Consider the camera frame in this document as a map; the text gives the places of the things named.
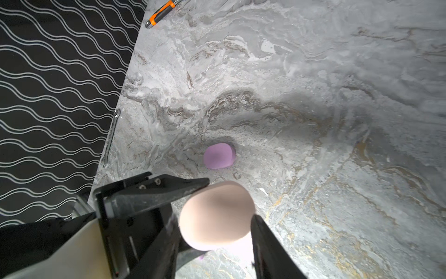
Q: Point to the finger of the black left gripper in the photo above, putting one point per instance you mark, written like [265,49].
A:
[186,254]
[141,194]

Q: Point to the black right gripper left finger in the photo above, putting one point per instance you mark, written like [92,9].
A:
[159,260]

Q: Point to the adjustable wrench orange handle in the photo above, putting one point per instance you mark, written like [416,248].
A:
[161,13]

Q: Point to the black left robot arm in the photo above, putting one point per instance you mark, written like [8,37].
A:
[133,233]

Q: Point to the purple earbud charging case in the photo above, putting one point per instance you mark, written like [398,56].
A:
[219,156]

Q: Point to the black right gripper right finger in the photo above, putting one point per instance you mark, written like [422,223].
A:
[271,261]

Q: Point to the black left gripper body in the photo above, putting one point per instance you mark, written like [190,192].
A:
[126,240]

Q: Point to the pink earbud charging case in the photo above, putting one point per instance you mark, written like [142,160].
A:
[217,216]

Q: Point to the silver combination wrench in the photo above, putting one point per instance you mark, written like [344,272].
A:
[108,144]

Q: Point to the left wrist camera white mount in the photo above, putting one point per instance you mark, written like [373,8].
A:
[54,249]

